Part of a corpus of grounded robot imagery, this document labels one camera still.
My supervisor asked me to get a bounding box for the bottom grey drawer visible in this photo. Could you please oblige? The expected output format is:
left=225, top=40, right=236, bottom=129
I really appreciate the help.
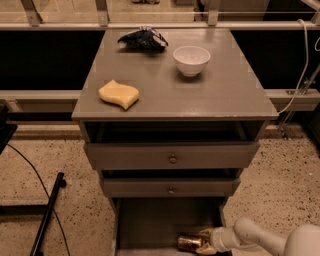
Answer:
left=110, top=197, right=225, bottom=256

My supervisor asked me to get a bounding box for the top grey drawer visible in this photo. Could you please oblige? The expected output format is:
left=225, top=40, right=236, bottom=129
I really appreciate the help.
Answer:
left=85, top=142, right=259, bottom=170

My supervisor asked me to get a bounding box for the yellow sponge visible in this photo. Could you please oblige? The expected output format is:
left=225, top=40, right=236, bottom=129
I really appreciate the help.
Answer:
left=98, top=80, right=139, bottom=110

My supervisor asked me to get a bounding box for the white hanging cable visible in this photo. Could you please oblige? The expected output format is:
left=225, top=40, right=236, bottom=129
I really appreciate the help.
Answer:
left=278, top=18, right=311, bottom=115

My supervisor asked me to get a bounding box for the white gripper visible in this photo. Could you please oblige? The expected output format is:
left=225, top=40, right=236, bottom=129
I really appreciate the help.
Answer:
left=196, top=227, right=238, bottom=256

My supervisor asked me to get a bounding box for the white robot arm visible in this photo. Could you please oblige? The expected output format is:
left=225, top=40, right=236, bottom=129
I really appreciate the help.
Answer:
left=196, top=218, right=320, bottom=256

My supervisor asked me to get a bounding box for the white bowl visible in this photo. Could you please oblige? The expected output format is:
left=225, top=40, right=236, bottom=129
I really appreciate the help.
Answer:
left=173, top=46, right=211, bottom=77

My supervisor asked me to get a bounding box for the middle grey drawer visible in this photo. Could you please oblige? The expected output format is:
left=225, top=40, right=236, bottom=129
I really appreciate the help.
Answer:
left=102, top=178, right=240, bottom=198

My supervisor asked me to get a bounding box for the black floor cable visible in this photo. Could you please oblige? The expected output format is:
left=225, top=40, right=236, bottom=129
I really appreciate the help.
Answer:
left=6, top=143, right=72, bottom=256

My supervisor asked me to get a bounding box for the black equipment at left edge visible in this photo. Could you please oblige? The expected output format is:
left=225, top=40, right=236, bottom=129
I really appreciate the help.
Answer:
left=0, top=104, right=17, bottom=154

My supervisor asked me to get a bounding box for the grey drawer cabinet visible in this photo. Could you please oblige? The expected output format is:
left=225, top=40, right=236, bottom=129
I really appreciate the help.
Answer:
left=71, top=27, right=279, bottom=256

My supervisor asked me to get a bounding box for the blue chip bag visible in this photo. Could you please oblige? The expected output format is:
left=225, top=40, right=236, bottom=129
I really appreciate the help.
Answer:
left=117, top=26, right=169, bottom=51

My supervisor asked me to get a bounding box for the black stand leg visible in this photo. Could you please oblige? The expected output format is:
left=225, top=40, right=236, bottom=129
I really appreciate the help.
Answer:
left=30, top=172, right=66, bottom=256

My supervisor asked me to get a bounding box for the orange soda can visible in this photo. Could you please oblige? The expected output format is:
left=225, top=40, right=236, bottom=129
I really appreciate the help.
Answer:
left=177, top=235, right=203, bottom=252

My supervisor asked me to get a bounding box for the metal railing frame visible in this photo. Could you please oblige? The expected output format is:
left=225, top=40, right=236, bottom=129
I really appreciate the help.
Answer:
left=0, top=0, right=320, bottom=113

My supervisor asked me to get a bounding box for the grey drawer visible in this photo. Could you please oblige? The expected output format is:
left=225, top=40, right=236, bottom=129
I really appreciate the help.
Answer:
left=102, top=178, right=240, bottom=198
left=110, top=197, right=225, bottom=256
left=85, top=142, right=259, bottom=170

